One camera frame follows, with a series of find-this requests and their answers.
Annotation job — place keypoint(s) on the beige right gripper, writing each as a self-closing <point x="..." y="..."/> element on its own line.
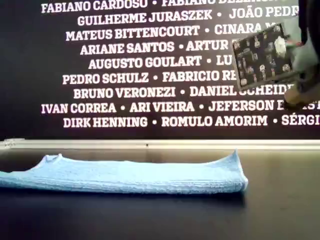
<point x="310" y="30"/>

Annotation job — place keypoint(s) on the light blue microfibre cloth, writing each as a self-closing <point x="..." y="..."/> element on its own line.
<point x="125" y="175"/>

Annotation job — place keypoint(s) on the black banner with white names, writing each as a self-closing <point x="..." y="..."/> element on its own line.
<point x="125" y="62"/>

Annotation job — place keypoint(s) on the aluminium table frame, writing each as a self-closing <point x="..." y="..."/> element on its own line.
<point x="175" y="144"/>

